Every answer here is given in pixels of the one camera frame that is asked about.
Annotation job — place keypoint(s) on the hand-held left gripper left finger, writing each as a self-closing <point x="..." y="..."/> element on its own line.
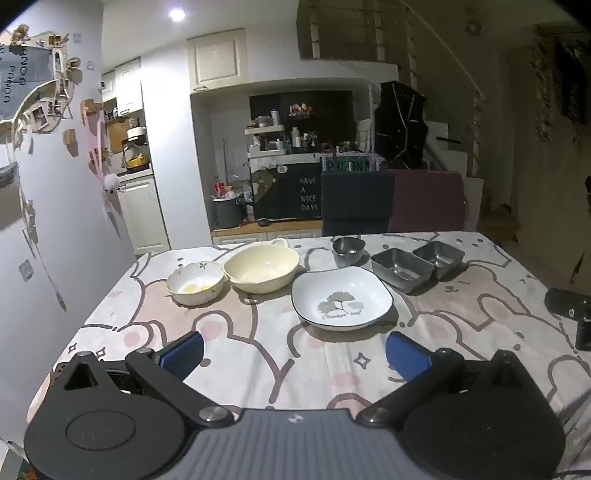
<point x="184" y="353"/>

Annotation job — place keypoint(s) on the white kitchen base cabinet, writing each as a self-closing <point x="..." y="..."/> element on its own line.
<point x="143" y="212"/>

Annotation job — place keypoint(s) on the maroon chair back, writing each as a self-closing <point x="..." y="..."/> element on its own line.
<point x="427" y="201"/>

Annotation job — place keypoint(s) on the large rectangular steel container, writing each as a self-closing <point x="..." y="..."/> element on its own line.
<point x="401" y="270"/>

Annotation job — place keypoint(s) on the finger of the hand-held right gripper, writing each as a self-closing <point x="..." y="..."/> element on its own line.
<point x="584" y="336"/>
<point x="565" y="302"/>

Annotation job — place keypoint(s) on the white staircase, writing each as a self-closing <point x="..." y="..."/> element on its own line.
<point x="455" y="157"/>

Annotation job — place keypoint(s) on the black lettered cabinet curtain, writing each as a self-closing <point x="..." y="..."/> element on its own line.
<point x="295" y="194"/>

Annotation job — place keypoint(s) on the round ceiling light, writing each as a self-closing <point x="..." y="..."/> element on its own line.
<point x="177" y="14"/>

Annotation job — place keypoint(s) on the white shelf rack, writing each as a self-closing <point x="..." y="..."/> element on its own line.
<point x="265" y="138"/>

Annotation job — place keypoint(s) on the small white floral bowl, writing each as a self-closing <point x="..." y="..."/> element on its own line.
<point x="196" y="284"/>

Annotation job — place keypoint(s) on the white upper cabinet door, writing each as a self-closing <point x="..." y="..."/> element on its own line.
<point x="217" y="57"/>

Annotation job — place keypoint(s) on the round steel bowl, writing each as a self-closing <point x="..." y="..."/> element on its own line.
<point x="348" y="251"/>

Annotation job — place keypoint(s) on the dark chair back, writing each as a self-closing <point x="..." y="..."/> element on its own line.
<point x="358" y="203"/>

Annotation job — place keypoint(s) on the white low drawer unit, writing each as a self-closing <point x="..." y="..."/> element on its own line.
<point x="265" y="236"/>

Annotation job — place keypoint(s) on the wall photo collage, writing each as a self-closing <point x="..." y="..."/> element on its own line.
<point x="32" y="87"/>

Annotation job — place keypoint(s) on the small rectangular steel container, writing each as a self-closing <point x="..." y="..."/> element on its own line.
<point x="438" y="258"/>

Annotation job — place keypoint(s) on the white fluffy toy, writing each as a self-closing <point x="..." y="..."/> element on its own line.
<point x="111" y="181"/>

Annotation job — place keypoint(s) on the teal patterned basket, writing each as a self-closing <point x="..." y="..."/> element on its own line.
<point x="344" y="165"/>

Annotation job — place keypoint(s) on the wooden cutting board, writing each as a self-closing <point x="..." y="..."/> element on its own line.
<point x="117" y="136"/>

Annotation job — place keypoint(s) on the grey trash bin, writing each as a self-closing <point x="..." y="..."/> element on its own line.
<point x="228" y="212"/>

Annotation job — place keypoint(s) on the black hanging jacket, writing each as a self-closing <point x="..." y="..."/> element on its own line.
<point x="399" y="124"/>

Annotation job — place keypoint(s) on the white square leaf-print plate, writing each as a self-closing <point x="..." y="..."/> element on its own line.
<point x="341" y="300"/>

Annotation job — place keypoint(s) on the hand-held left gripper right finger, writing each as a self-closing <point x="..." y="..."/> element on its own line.
<point x="406" y="355"/>

